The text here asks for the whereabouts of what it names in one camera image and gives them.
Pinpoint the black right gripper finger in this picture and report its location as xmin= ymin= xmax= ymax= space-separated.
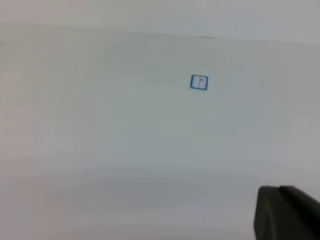
xmin=253 ymin=185 xmax=320 ymax=240

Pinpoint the blue square marker sticker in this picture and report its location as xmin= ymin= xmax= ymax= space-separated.
xmin=189 ymin=74 xmax=209 ymax=91

